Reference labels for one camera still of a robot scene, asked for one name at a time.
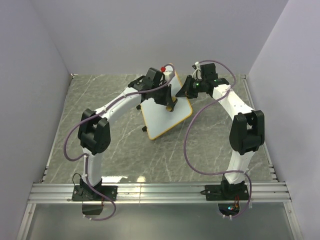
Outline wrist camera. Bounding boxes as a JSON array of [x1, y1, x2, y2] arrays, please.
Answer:
[[160, 64, 175, 85], [191, 61, 202, 80]]

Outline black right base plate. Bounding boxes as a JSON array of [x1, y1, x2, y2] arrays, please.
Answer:
[[200, 185, 249, 201]]

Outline aluminium mounting rail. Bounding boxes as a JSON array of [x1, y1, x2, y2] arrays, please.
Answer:
[[27, 182, 291, 204]]

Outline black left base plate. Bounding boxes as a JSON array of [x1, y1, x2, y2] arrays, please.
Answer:
[[71, 185, 118, 202]]

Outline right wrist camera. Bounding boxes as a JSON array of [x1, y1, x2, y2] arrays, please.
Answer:
[[191, 61, 202, 80]]

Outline yellow-framed whiteboard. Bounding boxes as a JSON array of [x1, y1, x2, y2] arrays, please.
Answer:
[[139, 69, 193, 141]]

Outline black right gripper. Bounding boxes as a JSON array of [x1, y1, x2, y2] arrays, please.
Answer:
[[175, 76, 205, 101]]

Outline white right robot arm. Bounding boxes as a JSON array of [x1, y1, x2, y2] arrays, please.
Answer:
[[176, 60, 265, 201]]

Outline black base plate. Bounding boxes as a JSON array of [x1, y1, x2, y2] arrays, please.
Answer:
[[71, 185, 118, 202], [200, 185, 249, 201]]

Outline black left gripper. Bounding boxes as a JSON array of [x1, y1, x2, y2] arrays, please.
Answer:
[[151, 83, 173, 107]]

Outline yellow whiteboard eraser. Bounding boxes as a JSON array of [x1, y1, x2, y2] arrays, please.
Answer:
[[165, 97, 178, 112]]

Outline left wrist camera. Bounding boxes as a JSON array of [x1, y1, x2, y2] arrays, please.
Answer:
[[160, 64, 175, 85]]

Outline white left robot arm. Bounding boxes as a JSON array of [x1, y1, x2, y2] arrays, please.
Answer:
[[77, 64, 178, 201]]

